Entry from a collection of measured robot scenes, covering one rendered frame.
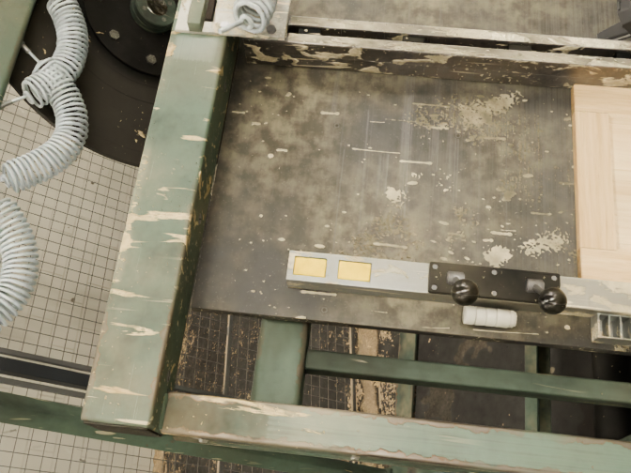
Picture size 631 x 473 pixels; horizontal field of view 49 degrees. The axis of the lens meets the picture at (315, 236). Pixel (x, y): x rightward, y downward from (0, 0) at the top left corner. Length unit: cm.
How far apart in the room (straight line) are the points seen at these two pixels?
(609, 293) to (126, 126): 107
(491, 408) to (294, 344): 193
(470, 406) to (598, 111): 195
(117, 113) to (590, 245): 104
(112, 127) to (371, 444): 95
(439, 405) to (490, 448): 217
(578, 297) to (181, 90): 71
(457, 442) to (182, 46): 78
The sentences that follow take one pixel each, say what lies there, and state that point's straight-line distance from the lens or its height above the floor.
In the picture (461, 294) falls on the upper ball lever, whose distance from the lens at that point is 96.
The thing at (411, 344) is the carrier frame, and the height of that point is 78.
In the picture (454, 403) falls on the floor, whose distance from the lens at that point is 313.
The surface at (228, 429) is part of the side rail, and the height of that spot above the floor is 172.
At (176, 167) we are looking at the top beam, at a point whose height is 186.
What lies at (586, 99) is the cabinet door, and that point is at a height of 127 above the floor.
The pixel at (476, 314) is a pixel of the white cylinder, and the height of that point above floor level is 143.
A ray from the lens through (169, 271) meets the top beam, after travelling 104.
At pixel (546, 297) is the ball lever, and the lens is 99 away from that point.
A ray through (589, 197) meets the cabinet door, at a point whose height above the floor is 127.
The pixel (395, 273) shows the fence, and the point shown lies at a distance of 108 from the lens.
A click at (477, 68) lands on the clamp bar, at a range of 128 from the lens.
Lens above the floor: 218
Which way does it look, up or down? 29 degrees down
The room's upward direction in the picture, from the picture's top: 70 degrees counter-clockwise
